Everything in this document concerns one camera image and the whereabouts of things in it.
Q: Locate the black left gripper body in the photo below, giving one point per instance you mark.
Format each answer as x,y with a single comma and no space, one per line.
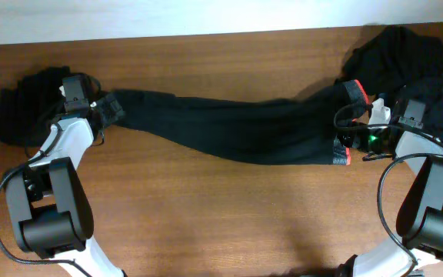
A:
104,111

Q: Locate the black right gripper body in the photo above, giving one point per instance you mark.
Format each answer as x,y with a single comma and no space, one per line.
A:
368,141

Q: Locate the black pants with red waistband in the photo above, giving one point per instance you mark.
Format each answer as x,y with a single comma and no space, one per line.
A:
282,131

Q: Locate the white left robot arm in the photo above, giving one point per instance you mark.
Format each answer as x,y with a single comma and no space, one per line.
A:
49,211

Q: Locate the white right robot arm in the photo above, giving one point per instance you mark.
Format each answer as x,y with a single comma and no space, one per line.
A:
397,134

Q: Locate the black knit garment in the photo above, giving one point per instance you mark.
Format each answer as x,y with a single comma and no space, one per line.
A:
397,57

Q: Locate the black folded cloth pile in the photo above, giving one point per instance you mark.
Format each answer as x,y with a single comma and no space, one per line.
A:
28,110

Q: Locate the black metal rail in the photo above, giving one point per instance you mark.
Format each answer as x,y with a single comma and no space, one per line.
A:
417,273

